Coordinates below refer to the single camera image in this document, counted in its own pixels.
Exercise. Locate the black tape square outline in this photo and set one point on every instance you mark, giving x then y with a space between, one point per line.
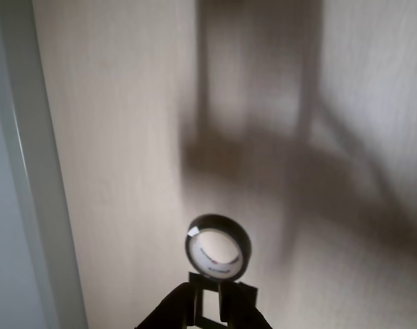
199 279

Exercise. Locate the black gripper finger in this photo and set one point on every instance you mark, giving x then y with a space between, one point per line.
167 308
244 308

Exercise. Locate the black tape roll white core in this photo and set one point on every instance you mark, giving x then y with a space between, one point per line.
244 240

